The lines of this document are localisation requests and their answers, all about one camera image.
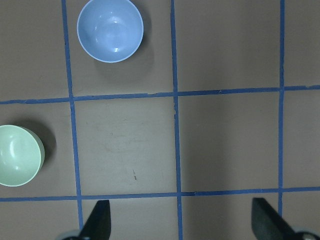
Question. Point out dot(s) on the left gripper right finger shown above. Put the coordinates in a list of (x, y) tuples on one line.
[(267, 224)]

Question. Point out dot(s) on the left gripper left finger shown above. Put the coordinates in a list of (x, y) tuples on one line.
[(98, 224)]

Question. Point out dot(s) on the green bowl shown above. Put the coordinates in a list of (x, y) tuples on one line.
[(22, 155)]

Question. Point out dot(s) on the blue bowl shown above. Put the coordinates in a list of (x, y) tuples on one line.
[(110, 31)]

